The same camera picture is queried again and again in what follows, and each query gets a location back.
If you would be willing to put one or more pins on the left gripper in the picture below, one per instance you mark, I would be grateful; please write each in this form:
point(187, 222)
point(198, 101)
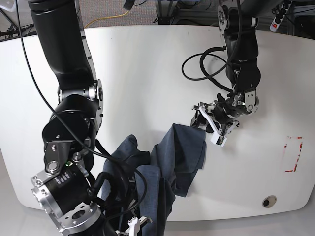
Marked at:
point(222, 111)

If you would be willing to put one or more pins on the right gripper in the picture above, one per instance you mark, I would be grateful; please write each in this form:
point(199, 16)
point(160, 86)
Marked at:
point(135, 224)

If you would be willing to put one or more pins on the blue T-shirt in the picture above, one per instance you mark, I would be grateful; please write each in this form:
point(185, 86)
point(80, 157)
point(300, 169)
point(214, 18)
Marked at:
point(168, 169)

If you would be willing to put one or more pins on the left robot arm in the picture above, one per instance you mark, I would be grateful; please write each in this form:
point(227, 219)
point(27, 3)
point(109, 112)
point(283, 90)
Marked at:
point(239, 76)

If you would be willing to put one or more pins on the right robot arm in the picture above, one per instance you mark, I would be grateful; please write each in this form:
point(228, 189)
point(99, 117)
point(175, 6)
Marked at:
point(84, 190)

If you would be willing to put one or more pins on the red tape rectangle marking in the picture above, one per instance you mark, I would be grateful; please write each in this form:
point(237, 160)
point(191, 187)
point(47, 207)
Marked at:
point(292, 153)

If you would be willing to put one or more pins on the white power strip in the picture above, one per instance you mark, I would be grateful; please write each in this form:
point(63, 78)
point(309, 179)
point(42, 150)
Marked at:
point(280, 12)

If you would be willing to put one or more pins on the right table cable grommet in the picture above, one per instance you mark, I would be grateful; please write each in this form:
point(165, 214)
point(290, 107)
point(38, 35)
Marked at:
point(269, 201)

